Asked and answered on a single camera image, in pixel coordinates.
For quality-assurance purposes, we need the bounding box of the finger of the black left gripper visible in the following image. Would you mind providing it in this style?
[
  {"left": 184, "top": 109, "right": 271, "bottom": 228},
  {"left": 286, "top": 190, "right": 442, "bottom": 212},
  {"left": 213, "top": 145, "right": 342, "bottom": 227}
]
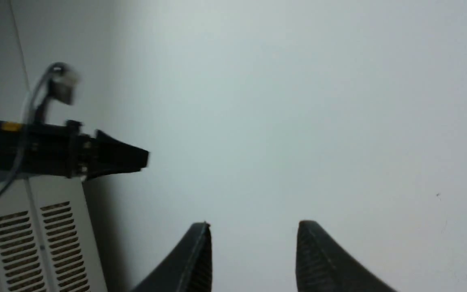
[{"left": 84, "top": 130, "right": 150, "bottom": 181}]

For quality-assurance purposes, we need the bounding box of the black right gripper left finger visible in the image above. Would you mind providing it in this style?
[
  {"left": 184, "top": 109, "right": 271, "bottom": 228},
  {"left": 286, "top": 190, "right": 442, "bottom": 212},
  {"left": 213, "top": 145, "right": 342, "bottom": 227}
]
[{"left": 132, "top": 222, "right": 213, "bottom": 292}]

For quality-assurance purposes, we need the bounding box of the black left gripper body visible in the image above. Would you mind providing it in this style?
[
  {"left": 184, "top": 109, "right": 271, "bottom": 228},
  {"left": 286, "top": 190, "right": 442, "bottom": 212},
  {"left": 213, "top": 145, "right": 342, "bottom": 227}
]
[{"left": 0, "top": 120, "right": 96, "bottom": 178}]

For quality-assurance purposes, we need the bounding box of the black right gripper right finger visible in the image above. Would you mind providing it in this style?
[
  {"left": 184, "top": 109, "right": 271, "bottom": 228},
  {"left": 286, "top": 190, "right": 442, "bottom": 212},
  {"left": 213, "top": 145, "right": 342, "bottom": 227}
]
[{"left": 296, "top": 220, "right": 395, "bottom": 292}]

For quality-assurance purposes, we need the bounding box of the grey ventilated cabinet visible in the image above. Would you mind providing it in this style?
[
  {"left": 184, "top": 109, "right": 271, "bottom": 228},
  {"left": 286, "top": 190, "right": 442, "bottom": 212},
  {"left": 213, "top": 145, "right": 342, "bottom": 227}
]
[{"left": 0, "top": 176, "right": 107, "bottom": 292}]

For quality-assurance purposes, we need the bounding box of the black cable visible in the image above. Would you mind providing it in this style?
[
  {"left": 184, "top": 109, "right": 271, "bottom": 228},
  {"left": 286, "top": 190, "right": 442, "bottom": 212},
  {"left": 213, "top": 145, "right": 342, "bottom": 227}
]
[{"left": 0, "top": 67, "right": 56, "bottom": 211}]

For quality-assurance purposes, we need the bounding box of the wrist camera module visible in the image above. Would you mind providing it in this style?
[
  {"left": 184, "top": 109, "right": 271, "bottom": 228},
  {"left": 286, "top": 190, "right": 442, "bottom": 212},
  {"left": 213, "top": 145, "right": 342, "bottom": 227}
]
[{"left": 33, "top": 62, "right": 79, "bottom": 124}]

